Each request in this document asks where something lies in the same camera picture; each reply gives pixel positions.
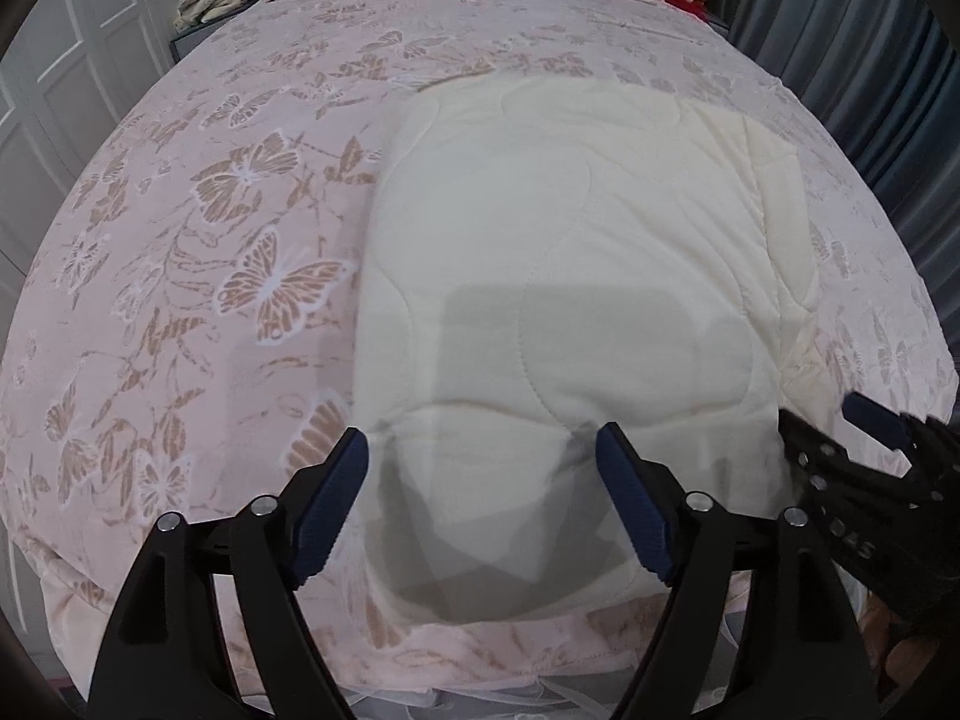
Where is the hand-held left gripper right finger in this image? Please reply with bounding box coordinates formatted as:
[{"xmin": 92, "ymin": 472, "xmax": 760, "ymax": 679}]
[{"xmin": 595, "ymin": 421, "xmax": 883, "ymax": 720}]

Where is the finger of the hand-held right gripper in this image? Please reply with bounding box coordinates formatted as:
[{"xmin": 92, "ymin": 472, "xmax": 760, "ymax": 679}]
[
  {"xmin": 778, "ymin": 408, "xmax": 857, "ymax": 505},
  {"xmin": 841, "ymin": 391, "xmax": 935, "ymax": 467}
]

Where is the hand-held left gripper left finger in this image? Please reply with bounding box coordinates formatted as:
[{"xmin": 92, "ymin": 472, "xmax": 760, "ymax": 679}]
[{"xmin": 86, "ymin": 427, "xmax": 371, "ymax": 720}]

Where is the cream quilted blanket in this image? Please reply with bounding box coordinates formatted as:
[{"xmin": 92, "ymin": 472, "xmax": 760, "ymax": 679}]
[{"xmin": 352, "ymin": 75, "xmax": 842, "ymax": 628}]

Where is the person's right hand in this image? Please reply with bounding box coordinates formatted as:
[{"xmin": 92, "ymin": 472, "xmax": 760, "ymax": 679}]
[{"xmin": 881, "ymin": 611, "xmax": 950, "ymax": 692}]

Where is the white sheer bed skirt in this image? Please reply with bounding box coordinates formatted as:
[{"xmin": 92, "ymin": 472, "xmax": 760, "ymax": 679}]
[{"xmin": 334, "ymin": 671, "xmax": 657, "ymax": 720}]

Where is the pink butterfly bedspread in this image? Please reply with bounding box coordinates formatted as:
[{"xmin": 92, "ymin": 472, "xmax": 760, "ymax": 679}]
[{"xmin": 0, "ymin": 0, "xmax": 960, "ymax": 700}]

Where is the grey curtain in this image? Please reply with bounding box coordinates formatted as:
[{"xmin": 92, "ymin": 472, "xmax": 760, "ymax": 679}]
[{"xmin": 703, "ymin": 0, "xmax": 960, "ymax": 425}]

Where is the dark nightstand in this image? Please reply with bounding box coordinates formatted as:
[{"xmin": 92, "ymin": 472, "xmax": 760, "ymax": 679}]
[{"xmin": 170, "ymin": 21, "xmax": 227, "ymax": 62}]

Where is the white wardrobe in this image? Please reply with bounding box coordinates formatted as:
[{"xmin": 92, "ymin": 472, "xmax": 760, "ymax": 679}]
[{"xmin": 0, "ymin": 0, "xmax": 197, "ymax": 361}]

